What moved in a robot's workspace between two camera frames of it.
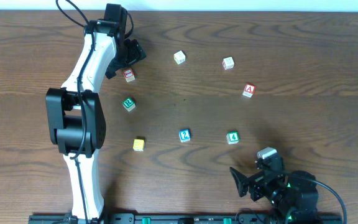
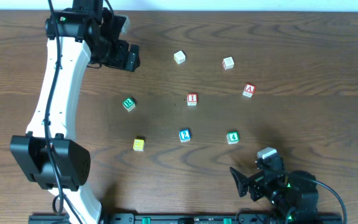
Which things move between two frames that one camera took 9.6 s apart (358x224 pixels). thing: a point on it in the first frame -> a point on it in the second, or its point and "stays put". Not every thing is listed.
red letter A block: (248, 90) stays put
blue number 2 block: (184, 135) stays put
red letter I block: (128, 74) -> (192, 99)
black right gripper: (255, 184) stays put
